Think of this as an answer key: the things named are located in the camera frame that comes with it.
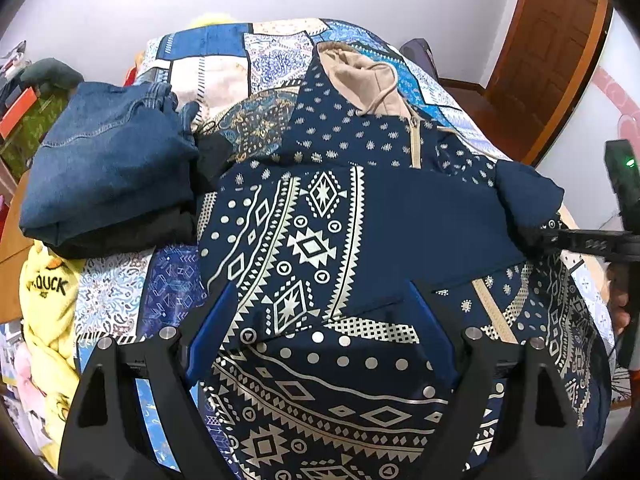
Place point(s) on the folded blue jeans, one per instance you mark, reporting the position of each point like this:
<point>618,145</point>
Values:
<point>105,155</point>

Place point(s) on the folded black garment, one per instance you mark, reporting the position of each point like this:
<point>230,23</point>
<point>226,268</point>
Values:
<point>135,232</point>

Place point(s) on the orange box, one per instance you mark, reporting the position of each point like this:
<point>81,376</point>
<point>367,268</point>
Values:
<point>17,110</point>

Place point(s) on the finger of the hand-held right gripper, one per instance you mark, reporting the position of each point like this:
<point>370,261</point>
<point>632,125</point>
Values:
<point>580,242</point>

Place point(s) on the grey backpack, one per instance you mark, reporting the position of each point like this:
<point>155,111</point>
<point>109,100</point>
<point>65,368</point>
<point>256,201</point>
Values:
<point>417,52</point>

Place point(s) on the pink wall decoration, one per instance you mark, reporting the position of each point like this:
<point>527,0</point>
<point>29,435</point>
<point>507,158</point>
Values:
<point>615,92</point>

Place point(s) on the person's right hand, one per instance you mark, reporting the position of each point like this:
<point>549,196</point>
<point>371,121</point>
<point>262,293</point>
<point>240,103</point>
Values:
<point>620,305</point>

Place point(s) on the pink cloth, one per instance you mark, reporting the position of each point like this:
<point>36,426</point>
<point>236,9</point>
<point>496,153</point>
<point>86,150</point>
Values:
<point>20,367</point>

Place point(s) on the yellow plush toy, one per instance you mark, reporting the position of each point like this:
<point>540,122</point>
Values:
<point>212,20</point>

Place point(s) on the wooden cabinet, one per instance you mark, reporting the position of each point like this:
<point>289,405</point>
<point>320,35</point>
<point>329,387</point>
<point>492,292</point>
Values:
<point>12,225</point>

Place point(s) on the navy patterned hoodie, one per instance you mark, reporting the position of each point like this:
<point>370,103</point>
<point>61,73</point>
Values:
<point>320,240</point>

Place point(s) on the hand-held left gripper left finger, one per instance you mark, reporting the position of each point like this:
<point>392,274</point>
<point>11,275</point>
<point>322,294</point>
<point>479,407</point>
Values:
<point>210,332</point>

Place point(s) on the dark green plush toy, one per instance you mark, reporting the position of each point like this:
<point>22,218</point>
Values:
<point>50,72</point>

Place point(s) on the green patterned cloth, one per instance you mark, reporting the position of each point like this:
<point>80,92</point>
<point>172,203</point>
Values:
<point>37,125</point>

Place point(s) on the blue patchwork blanket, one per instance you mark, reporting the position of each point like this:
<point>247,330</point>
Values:
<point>210,75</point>

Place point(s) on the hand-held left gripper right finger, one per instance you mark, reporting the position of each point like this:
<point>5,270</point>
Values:
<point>432,332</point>

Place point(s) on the wooden door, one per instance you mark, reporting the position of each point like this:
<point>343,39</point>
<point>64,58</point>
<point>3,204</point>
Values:
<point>555,45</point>

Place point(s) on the yellow printed garment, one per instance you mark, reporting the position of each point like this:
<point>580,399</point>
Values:
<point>47,310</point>

